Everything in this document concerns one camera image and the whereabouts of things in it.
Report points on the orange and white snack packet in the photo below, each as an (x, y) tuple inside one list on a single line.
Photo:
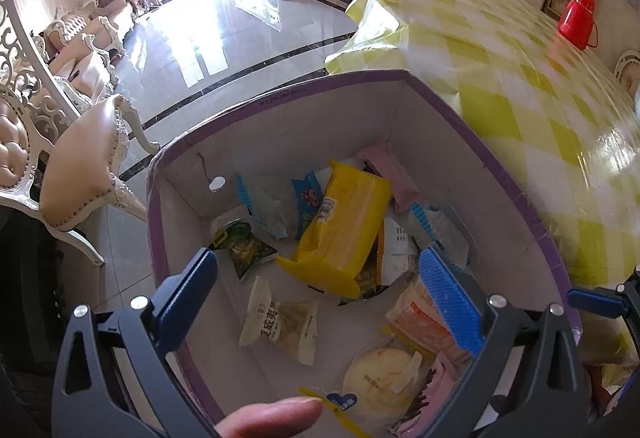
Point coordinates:
[(420, 323)]

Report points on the person's left hand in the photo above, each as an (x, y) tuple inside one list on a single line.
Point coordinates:
[(275, 418)]

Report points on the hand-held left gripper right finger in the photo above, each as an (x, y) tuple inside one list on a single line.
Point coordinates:
[(450, 298)]

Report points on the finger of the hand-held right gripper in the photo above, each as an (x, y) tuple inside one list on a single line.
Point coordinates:
[(587, 300)]

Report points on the purple edged cardboard box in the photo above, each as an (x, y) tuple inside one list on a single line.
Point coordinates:
[(450, 142)]

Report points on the round bread packet yellow edges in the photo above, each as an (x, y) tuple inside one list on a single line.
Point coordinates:
[(375, 378)]

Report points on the red thermos jug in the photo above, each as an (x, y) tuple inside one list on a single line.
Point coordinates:
[(575, 20)]

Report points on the pink ornate sofa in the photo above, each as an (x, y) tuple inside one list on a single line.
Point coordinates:
[(95, 22)]

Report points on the clear packet with blue label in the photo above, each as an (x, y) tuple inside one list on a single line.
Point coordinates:
[(305, 198)]

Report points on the white pastry packet black print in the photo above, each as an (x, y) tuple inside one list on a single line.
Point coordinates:
[(280, 318)]

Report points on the white ornate dining chair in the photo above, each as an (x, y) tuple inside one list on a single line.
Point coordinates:
[(627, 67)]

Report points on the clear bread packet blue edges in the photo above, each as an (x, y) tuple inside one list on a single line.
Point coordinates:
[(445, 228)]

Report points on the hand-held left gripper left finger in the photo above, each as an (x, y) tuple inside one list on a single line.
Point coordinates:
[(192, 288)]

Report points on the white ornate chair back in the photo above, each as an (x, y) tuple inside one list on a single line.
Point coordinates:
[(20, 42)]

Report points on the yellow snack packet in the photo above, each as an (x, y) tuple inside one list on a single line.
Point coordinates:
[(340, 228)]

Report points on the pink tufted ornate chair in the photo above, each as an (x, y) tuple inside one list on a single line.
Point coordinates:
[(85, 157)]

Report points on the plain pink snack packet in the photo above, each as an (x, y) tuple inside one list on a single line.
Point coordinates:
[(395, 172)]

